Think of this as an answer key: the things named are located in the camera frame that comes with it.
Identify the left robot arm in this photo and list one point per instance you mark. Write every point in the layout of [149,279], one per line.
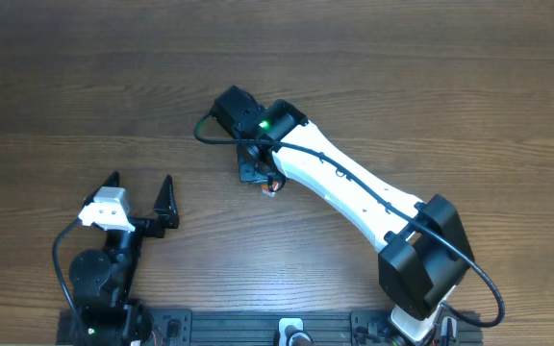
[99,279]

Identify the mounting rail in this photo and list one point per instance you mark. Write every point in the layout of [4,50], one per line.
[243,329]

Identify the white cube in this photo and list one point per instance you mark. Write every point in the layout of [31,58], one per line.
[268,193]

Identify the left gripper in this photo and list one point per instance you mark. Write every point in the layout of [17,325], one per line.
[149,227]

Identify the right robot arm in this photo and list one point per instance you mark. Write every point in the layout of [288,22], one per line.
[349,192]

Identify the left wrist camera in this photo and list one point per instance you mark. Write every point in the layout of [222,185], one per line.
[108,211]

